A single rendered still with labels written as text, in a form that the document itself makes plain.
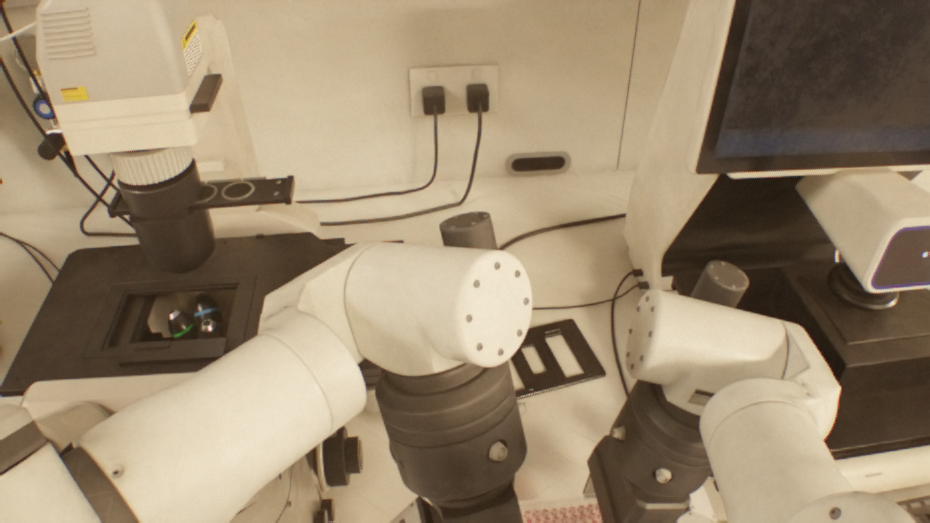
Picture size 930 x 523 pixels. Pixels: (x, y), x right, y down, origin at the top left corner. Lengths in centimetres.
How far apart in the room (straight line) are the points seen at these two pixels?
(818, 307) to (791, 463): 48
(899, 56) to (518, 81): 64
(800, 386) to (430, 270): 23
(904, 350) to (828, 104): 28
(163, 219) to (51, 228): 75
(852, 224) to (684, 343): 34
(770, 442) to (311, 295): 27
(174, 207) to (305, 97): 60
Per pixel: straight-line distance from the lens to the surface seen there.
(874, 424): 83
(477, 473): 43
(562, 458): 83
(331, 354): 35
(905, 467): 90
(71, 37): 56
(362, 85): 116
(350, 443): 75
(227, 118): 75
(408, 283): 38
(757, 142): 71
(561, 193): 123
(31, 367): 76
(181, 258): 64
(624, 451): 56
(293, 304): 39
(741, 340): 49
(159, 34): 54
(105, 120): 58
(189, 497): 32
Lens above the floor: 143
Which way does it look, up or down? 39 degrees down
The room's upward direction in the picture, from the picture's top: 1 degrees counter-clockwise
